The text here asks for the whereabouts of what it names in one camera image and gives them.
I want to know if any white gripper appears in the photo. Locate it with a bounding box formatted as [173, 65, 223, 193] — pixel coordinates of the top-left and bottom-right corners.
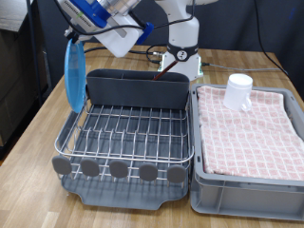
[64, 12, 150, 59]

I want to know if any blue plastic plate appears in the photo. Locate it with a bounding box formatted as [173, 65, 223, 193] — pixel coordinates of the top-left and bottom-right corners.
[64, 39, 87, 114]

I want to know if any reddish brown wooden spoon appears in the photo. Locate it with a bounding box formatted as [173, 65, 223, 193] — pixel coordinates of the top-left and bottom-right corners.
[151, 59, 179, 82]

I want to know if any grey dish drying rack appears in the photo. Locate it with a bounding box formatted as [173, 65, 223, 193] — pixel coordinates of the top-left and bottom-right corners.
[60, 94, 191, 211]

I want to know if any black metal pole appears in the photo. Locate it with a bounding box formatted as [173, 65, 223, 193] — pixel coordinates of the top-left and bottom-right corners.
[26, 0, 45, 106]

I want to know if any dark wooden cabinet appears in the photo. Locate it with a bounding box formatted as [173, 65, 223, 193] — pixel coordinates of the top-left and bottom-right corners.
[0, 0, 52, 150]

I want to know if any dark grey utensil holder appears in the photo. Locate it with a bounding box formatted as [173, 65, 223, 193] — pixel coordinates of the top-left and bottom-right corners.
[85, 68, 191, 110]

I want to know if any white plastic mug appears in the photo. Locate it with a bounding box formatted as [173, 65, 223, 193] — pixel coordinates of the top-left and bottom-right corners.
[222, 73, 255, 112]

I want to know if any pink checked towel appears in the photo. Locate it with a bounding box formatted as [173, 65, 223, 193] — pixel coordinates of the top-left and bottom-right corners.
[196, 85, 304, 182]

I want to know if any grey plastic crate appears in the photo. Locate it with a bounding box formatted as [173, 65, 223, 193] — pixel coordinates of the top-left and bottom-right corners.
[188, 83, 304, 222]

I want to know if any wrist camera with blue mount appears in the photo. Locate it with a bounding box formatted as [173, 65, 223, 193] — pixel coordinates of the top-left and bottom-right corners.
[62, 0, 112, 34]

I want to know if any thick black table cable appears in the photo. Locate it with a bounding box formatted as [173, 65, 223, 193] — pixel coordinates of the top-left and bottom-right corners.
[83, 44, 169, 67]

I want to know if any blue cable clip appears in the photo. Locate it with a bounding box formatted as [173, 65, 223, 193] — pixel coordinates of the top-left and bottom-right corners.
[136, 21, 156, 46]

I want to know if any metal wire dish rack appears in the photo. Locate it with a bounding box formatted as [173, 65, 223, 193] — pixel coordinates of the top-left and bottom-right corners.
[51, 84, 196, 184]

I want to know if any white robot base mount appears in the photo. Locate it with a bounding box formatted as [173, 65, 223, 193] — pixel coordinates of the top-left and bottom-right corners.
[157, 51, 204, 82]

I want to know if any grey table cable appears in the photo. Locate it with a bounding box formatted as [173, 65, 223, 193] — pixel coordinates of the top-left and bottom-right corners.
[201, 62, 288, 74]

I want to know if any thin black hanging cable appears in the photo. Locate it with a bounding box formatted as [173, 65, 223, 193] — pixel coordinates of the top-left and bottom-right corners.
[255, 0, 290, 76]

